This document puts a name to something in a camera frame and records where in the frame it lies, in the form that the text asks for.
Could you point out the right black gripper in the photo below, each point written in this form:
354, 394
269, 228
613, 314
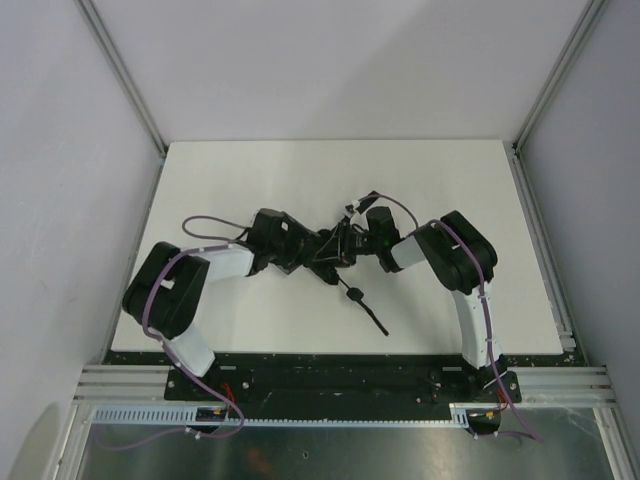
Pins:
344, 240

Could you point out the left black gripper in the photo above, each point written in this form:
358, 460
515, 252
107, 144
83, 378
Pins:
310, 248

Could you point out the black folding umbrella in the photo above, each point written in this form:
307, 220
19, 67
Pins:
330, 275

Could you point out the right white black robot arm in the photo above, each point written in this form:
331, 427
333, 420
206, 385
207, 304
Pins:
461, 258

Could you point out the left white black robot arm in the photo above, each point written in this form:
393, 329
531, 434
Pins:
164, 295

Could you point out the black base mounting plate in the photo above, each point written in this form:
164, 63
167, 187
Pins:
360, 388

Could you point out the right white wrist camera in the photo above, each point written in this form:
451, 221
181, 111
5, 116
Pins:
357, 205

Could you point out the left aluminium frame post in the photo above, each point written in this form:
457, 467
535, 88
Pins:
104, 40

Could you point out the aluminium frame post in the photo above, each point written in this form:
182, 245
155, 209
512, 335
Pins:
104, 40
569, 54

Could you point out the right aluminium frame post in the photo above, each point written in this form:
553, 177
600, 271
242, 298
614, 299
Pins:
569, 54

